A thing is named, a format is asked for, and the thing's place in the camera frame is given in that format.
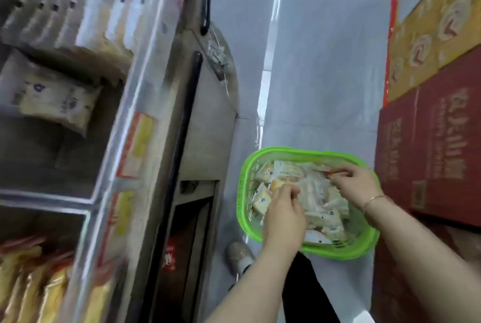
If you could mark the person's right hand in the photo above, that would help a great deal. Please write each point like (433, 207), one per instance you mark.
(359, 187)

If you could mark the person's left hand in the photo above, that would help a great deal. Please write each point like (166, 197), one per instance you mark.
(283, 221)

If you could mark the person's right fingers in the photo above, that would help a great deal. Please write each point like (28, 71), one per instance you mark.
(344, 178)

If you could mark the person's left fingers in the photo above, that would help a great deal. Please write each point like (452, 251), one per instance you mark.
(289, 194)

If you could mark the clear bread packet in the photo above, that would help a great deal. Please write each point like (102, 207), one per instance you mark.
(280, 183)

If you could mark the person's left forearm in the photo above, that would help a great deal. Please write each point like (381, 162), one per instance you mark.
(259, 289)

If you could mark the person's right forearm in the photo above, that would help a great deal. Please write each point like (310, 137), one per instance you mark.
(417, 259)

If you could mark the pile of white snack packets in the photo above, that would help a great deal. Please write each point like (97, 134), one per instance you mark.
(319, 213)

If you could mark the green plastic basket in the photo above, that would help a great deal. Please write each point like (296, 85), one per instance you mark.
(252, 217)

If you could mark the grey shoe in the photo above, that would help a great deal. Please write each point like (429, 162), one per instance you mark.
(238, 257)

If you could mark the red cardboard box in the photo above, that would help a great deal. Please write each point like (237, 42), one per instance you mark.
(436, 153)

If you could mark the black trouser leg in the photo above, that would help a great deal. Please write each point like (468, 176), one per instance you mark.
(306, 292)

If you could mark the brown cardboard box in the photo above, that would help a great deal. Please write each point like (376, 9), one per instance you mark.
(398, 296)

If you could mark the small white sachets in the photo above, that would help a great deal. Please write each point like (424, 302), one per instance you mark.
(218, 56)

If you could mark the metal display cabinet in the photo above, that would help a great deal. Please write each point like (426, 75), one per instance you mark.
(158, 108)

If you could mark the yellow price tag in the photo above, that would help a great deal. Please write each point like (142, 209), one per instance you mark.
(139, 138)
(122, 213)

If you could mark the yellow cardboard box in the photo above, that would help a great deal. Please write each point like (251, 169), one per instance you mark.
(432, 33)

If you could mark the white and yellow bag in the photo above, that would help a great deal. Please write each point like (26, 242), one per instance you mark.
(56, 95)

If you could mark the row of white hanging packets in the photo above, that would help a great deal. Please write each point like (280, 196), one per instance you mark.
(90, 18)

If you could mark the row of yellow snack bags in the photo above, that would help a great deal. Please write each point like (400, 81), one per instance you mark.
(37, 285)

